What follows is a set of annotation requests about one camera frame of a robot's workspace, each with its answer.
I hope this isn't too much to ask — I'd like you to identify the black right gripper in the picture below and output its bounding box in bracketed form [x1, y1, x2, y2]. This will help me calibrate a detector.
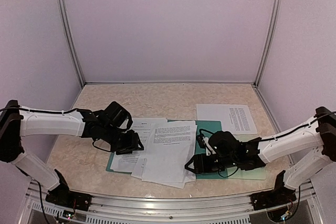
[185, 153, 237, 174]

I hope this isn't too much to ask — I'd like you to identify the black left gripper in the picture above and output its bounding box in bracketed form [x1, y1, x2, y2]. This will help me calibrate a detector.
[102, 124, 144, 155]

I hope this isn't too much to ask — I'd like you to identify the printed paper sheet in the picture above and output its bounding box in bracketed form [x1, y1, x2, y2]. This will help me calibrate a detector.
[106, 118, 167, 174]

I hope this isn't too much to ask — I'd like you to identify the printed paper stack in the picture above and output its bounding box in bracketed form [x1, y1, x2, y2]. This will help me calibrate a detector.
[131, 121, 197, 189]

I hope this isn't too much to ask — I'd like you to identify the dark green folder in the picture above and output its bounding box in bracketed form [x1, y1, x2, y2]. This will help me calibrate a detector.
[106, 120, 235, 179]

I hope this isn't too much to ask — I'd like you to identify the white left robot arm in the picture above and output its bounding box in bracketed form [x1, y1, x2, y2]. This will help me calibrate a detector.
[1, 100, 144, 206]

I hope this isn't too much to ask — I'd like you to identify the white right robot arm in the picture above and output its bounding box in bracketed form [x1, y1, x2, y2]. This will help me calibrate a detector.
[184, 106, 335, 205]

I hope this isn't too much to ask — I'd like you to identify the light green clipboard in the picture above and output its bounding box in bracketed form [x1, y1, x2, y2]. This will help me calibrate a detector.
[229, 167, 266, 180]

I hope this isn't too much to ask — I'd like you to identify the blank white paper sheet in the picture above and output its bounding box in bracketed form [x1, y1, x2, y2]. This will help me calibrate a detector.
[196, 104, 258, 135]

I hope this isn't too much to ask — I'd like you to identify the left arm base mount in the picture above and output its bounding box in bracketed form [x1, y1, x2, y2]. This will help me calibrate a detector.
[46, 169, 92, 211]

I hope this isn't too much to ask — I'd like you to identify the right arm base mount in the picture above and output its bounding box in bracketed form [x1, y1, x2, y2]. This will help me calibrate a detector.
[250, 170, 297, 210]

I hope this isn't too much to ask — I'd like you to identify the front aluminium rail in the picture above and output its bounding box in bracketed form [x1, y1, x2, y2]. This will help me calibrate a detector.
[18, 182, 323, 223]

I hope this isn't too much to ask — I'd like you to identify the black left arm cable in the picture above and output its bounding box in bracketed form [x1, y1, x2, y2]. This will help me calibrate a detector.
[0, 105, 79, 116]

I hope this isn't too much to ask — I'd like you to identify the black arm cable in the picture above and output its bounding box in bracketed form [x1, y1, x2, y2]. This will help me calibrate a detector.
[259, 111, 336, 142]
[0, 105, 79, 116]

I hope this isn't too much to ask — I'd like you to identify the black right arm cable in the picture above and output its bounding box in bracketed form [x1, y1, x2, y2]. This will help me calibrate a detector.
[259, 111, 336, 142]

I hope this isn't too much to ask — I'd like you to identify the left aluminium frame post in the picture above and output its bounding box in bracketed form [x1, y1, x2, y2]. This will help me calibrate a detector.
[57, 0, 86, 88]

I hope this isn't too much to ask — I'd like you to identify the aluminium frame post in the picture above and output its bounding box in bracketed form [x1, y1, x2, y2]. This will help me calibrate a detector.
[57, 0, 86, 88]
[254, 0, 281, 89]

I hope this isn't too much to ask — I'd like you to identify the right aluminium frame post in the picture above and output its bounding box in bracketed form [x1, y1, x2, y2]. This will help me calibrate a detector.
[254, 0, 281, 89]

